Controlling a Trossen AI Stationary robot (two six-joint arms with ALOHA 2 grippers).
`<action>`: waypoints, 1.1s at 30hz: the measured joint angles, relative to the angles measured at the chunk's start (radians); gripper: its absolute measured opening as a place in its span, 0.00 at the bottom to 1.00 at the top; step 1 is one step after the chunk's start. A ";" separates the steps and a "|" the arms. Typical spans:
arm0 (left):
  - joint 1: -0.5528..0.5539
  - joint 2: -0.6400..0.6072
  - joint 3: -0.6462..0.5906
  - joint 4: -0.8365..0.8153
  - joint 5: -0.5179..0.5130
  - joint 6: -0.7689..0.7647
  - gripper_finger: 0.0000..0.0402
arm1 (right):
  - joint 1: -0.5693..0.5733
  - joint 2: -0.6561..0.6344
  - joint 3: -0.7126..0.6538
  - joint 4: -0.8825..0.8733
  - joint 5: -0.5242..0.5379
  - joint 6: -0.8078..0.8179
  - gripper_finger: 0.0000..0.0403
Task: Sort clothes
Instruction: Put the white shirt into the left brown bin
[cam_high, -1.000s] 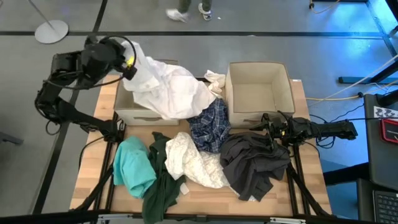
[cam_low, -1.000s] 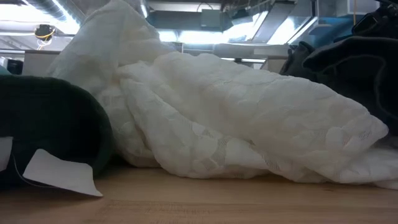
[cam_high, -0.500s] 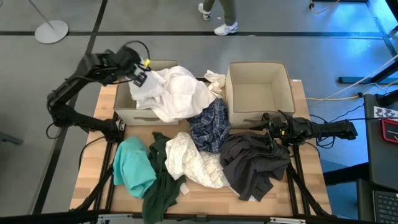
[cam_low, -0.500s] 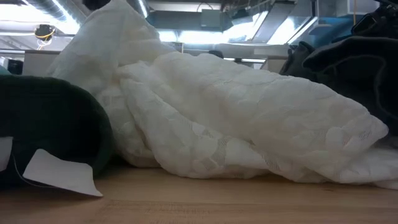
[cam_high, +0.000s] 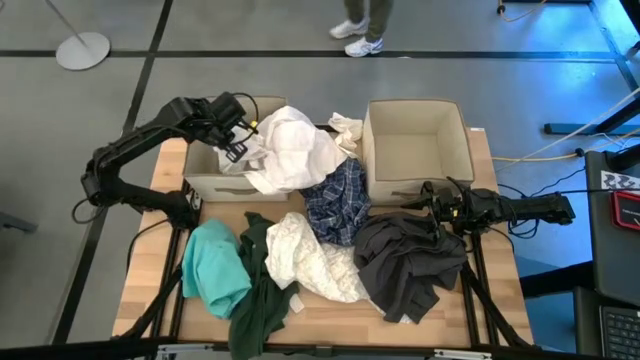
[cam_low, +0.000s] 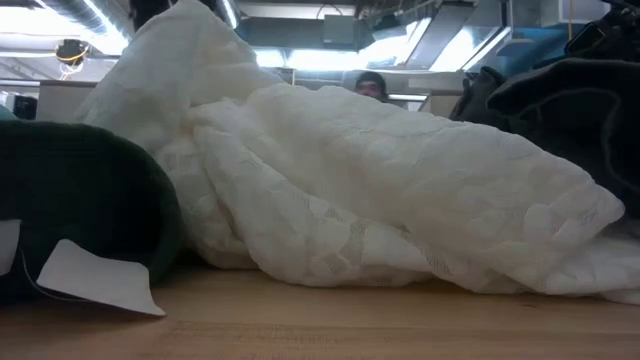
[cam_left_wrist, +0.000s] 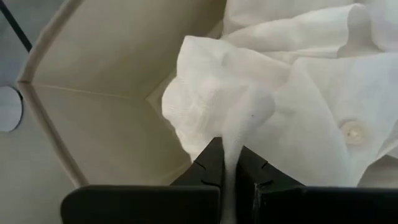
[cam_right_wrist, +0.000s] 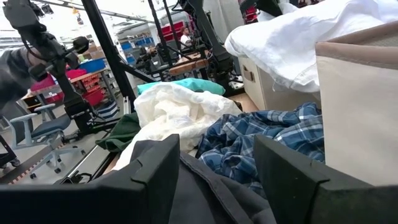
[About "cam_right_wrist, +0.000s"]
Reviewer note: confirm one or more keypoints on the dark green garment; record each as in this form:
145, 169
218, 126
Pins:
121, 133

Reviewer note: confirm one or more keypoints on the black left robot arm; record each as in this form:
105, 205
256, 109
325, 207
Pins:
217, 56

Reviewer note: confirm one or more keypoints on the silver frame bracket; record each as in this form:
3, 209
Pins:
127, 105

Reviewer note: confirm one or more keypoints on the blue storage bin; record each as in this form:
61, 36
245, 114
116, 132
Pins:
93, 66

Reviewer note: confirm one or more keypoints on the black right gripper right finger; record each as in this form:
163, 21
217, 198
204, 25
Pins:
311, 205

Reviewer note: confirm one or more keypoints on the blue stacked storage bins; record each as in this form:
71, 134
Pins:
144, 41

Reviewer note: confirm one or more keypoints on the white cotton garment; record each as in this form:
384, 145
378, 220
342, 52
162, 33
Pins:
295, 40

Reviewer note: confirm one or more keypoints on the black wheeled cart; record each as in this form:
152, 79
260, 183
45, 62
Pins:
7, 155

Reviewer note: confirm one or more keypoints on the blue white striped bag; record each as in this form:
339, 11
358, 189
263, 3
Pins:
109, 111

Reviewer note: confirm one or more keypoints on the blue plaid shirt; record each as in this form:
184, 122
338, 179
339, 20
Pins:
242, 137

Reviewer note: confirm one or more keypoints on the red storage bin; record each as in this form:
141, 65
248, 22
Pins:
76, 74

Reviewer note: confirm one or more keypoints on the red stacked storage bins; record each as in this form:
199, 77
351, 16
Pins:
174, 29

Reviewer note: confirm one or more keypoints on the white power strip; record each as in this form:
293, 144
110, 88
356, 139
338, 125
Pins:
237, 84

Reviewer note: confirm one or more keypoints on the large white cloth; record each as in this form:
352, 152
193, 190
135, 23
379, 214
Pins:
174, 115

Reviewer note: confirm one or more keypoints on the black metal table frame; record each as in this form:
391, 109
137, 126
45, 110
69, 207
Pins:
105, 46

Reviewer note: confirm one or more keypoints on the beige fabric storage bin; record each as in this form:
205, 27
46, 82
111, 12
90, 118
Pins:
273, 93

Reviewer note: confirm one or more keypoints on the white frame office chair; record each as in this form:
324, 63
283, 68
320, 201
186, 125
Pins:
49, 126

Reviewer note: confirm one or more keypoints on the teal shirt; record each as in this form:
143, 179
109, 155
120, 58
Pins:
192, 84

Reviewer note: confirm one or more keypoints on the brown cardboard box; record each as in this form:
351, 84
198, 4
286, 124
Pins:
96, 54

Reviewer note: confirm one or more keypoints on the black metal station frame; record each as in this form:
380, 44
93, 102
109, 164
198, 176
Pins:
159, 31

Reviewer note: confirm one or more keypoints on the wooden workbench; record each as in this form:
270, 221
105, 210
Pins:
186, 67

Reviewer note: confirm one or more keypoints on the small black robot arm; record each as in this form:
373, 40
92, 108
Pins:
146, 60

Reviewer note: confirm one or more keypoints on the dark grey garment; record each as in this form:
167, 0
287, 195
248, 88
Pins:
199, 199

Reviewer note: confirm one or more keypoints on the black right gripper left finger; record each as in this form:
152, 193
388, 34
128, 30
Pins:
93, 205

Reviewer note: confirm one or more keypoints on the person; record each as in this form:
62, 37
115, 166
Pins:
186, 40
12, 77

